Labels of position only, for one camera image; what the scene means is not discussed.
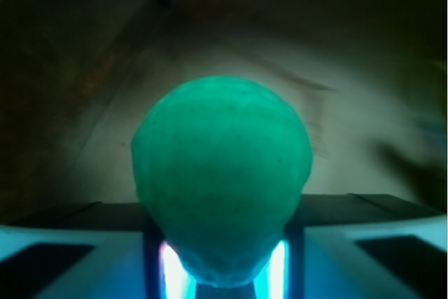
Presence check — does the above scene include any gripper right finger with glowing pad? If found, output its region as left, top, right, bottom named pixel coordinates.
left=255, top=193, right=447, bottom=298

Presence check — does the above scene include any green dimpled foam ball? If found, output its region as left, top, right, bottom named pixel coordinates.
left=131, top=76, right=313, bottom=288

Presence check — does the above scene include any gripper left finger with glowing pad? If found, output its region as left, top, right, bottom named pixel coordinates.
left=1, top=202, right=196, bottom=298

